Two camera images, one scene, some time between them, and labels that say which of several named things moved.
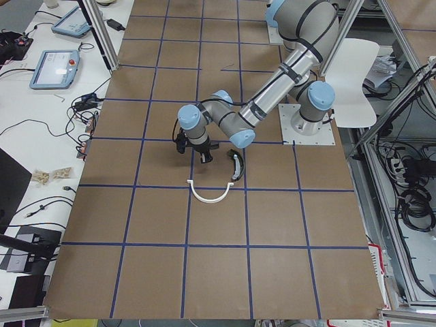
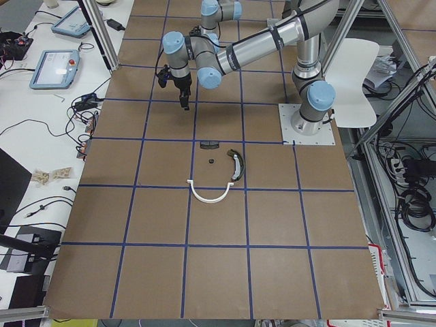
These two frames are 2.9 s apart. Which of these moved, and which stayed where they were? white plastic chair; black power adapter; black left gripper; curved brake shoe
Moved: black left gripper
Stayed: white plastic chair; black power adapter; curved brake shoe
